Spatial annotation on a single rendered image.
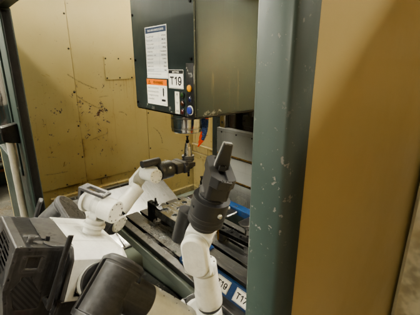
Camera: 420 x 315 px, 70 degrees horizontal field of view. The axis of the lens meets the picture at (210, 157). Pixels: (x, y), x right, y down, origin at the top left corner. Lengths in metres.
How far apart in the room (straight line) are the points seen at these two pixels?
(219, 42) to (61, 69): 1.34
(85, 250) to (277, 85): 0.68
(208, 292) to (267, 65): 0.66
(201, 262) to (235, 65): 0.78
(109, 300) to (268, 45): 0.61
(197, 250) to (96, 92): 1.80
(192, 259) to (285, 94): 0.55
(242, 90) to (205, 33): 0.29
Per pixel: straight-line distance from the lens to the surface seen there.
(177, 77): 1.19
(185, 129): 1.43
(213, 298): 0.85
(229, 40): 1.22
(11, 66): 1.40
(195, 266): 0.75
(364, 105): 0.40
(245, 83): 1.29
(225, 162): 0.65
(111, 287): 0.74
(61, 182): 2.39
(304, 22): 0.27
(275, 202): 0.29
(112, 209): 0.88
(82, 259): 0.83
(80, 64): 2.32
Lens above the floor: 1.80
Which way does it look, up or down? 17 degrees down
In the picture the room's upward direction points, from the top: straight up
